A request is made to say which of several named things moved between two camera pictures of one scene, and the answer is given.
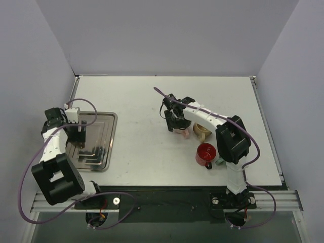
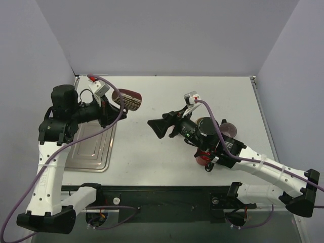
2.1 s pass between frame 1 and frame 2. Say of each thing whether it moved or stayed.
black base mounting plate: stayed
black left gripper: moved
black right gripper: moved
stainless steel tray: stayed
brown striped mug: moved
